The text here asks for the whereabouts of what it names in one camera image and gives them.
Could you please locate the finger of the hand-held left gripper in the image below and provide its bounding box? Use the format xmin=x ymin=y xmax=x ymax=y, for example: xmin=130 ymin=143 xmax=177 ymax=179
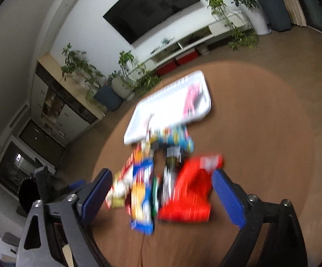
xmin=54 ymin=180 xmax=86 ymax=201

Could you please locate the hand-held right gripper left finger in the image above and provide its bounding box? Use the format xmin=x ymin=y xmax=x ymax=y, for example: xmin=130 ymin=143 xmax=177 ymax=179
xmin=16 ymin=168 xmax=113 ymax=267

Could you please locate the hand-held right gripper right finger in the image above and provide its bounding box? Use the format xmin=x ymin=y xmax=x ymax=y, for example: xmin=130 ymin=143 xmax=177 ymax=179
xmin=211 ymin=168 xmax=309 ymax=267

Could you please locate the red and white striped packet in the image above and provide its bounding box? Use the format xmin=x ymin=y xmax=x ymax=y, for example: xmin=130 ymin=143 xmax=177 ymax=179
xmin=105 ymin=145 xmax=140 ymax=209

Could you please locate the blue yellow snack packet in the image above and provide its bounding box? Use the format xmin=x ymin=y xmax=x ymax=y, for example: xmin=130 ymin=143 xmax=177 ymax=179
xmin=129 ymin=158 xmax=156 ymax=235

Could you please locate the black snack packet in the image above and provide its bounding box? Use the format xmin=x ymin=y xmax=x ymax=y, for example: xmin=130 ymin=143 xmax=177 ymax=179
xmin=160 ymin=147 xmax=183 ymax=210

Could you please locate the light blue snack packet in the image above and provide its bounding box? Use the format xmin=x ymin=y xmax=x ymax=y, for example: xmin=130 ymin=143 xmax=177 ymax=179
xmin=150 ymin=125 xmax=195 ymax=155

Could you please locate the white plastic tray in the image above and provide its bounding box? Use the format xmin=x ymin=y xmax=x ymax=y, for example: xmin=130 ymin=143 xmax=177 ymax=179
xmin=123 ymin=70 xmax=212 ymax=145

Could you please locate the dark door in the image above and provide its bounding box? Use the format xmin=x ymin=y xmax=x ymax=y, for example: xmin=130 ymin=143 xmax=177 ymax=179
xmin=18 ymin=119 xmax=67 ymax=159

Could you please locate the green red snack packet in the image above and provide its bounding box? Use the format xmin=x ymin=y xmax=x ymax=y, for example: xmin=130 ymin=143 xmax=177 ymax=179
xmin=151 ymin=175 xmax=161 ymax=221

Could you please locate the leafy plant in dark pot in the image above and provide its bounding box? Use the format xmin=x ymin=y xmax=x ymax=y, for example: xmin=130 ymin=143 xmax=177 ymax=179
xmin=60 ymin=43 xmax=124 ymax=112

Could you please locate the pink snack packet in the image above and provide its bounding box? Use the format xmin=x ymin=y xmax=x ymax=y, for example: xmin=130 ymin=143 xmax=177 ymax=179
xmin=182 ymin=83 xmax=208 ymax=117

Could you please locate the slim plant in white pot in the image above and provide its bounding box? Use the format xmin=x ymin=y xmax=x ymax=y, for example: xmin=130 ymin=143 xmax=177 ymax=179
xmin=107 ymin=50 xmax=139 ymax=101

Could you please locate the low trailing plant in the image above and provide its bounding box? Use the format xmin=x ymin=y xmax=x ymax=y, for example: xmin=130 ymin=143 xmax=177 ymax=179
xmin=133 ymin=69 xmax=162 ymax=95

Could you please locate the red storage box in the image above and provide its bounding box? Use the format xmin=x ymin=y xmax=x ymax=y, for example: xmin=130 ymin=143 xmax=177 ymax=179
xmin=157 ymin=61 xmax=178 ymax=76
xmin=176 ymin=49 xmax=200 ymax=66

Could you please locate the trailing vine plant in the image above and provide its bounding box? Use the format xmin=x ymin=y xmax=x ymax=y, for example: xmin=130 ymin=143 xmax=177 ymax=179
xmin=206 ymin=0 xmax=259 ymax=51

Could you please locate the white television console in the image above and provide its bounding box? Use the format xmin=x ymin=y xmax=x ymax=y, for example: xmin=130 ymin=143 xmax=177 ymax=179
xmin=143 ymin=19 xmax=251 ymax=68

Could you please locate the leafy plant in white pot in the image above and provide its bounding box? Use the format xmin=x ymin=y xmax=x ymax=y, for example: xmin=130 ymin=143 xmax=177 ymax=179
xmin=226 ymin=0 xmax=272 ymax=36

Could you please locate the tall plant in dark pot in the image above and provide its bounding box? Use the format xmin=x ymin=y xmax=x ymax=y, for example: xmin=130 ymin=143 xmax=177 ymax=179
xmin=239 ymin=0 xmax=293 ymax=32

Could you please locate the beige curtain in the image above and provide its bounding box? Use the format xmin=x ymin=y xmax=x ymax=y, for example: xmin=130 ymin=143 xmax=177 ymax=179
xmin=269 ymin=0 xmax=308 ymax=28

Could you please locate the thin cable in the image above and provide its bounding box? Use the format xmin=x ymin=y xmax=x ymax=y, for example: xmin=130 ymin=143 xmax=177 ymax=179
xmin=139 ymin=232 xmax=147 ymax=267

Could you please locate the wooden wall cabinet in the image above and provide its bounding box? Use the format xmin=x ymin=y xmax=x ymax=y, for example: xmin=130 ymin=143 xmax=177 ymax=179
xmin=29 ymin=53 xmax=106 ymax=148

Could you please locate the black wall television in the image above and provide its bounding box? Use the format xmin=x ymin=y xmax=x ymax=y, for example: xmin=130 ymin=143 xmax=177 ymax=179
xmin=103 ymin=0 xmax=201 ymax=45

